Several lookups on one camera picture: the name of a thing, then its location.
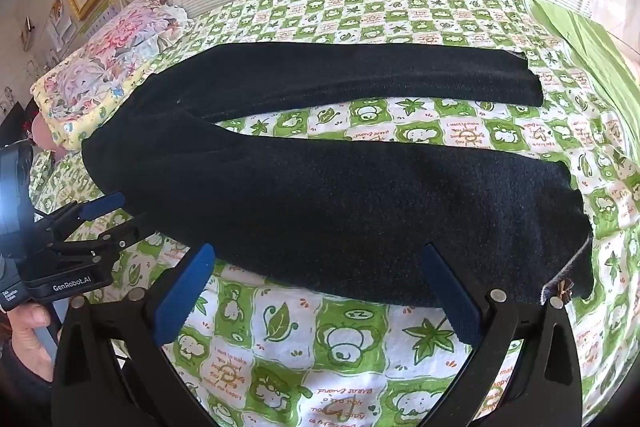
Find person's left forearm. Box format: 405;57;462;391
0;339;55;427

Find floral pillow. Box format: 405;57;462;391
31;0;194;152

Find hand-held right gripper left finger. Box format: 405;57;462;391
52;243;222;427

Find black pants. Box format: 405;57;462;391
81;41;596;308

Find paper wall poster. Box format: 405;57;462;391
49;0;77;45

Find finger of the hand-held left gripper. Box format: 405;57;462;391
49;212;153;269
34;192;126;238

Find plain green cloth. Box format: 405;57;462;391
527;0;640;134

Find person's left hand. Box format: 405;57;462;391
7;302;63;382

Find green printed bedsheet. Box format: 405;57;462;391
29;0;640;427

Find pink cushion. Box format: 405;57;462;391
31;113;64;152

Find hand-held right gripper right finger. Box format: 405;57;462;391
421;243;584;427

